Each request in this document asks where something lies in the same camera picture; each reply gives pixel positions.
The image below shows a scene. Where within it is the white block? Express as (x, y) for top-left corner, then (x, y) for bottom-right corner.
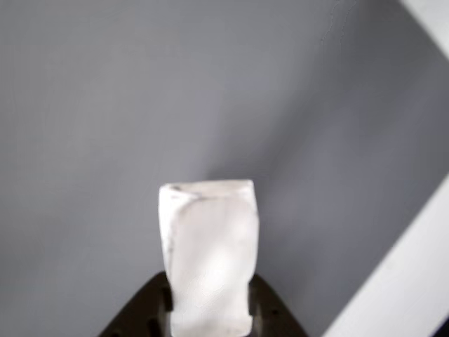
(157, 178), (260, 337)

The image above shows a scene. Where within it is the grey table mat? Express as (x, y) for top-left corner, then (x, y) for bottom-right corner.
(0, 0), (449, 337)

